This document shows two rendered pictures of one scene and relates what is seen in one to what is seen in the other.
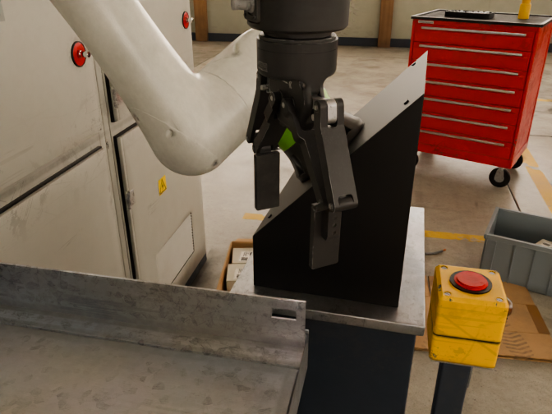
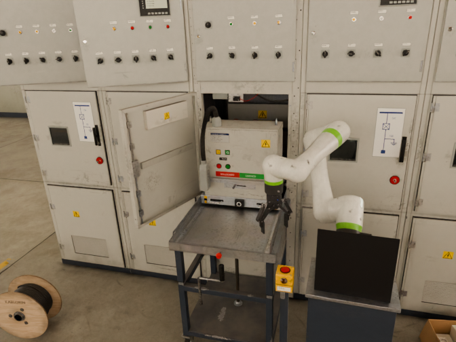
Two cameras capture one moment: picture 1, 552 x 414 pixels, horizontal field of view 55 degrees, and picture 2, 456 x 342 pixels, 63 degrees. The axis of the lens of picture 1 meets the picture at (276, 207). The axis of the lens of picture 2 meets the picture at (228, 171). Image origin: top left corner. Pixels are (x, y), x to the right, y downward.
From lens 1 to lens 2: 1.91 m
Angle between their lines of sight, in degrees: 84
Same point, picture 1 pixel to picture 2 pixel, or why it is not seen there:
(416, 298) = (320, 294)
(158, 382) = (259, 237)
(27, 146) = not seen: hidden behind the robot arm
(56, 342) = (269, 225)
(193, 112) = (315, 205)
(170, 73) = (316, 193)
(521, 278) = not seen: outside the picture
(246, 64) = (336, 202)
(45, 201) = not seen: hidden behind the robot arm
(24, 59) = (362, 174)
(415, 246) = (358, 300)
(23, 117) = (353, 189)
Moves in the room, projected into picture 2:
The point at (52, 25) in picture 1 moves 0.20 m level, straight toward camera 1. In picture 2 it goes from (382, 167) to (355, 172)
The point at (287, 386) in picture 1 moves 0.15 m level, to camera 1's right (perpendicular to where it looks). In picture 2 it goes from (258, 252) to (259, 269)
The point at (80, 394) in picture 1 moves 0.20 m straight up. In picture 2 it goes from (256, 231) to (255, 200)
